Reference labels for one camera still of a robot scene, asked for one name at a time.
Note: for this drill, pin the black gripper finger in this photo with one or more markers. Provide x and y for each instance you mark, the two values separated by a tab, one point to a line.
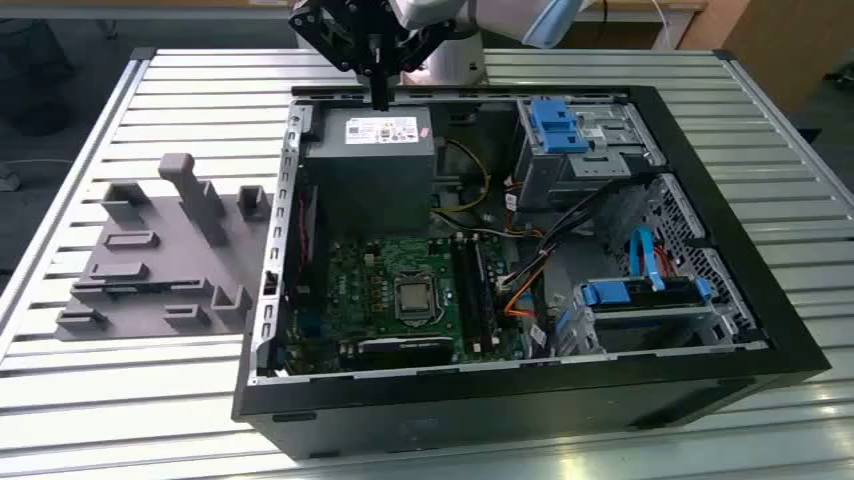
321	30
417	47

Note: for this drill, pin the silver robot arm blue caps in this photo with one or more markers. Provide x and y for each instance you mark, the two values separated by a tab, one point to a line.
454	60

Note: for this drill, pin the black RAM slot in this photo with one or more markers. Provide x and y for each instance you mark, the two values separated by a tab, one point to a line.
464	290

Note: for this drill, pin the blue optical drive latch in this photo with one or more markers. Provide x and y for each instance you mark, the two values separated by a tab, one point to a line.
557	130

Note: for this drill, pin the grey power supply unit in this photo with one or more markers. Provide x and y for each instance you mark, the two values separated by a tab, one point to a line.
367	185

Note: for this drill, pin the metal optical drive cage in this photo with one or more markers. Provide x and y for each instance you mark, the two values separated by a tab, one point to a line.
601	165

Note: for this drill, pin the white-legged wooden desk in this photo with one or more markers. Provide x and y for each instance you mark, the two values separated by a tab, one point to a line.
681	25

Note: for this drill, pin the black mesh bin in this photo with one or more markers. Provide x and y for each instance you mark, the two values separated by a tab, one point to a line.
34	90

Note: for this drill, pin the silver CPU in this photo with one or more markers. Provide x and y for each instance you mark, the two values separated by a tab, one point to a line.
416	299

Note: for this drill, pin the green motherboard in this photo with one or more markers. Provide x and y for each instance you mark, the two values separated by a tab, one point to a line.
354	310

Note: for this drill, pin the wooden cabinet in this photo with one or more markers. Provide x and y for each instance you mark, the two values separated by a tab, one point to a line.
788	50

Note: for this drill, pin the hard disk in blue carrier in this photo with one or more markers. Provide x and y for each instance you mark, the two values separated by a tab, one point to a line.
608	294

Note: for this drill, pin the black graphics card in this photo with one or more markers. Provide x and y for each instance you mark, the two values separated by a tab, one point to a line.
401	352

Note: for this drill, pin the grey parts rack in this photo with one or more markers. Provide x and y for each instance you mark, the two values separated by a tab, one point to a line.
143	315

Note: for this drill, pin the metal disk bay cage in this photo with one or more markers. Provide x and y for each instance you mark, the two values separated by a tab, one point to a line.
668	312

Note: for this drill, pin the black open PC case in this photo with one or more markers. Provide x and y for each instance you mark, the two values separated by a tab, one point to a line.
468	410

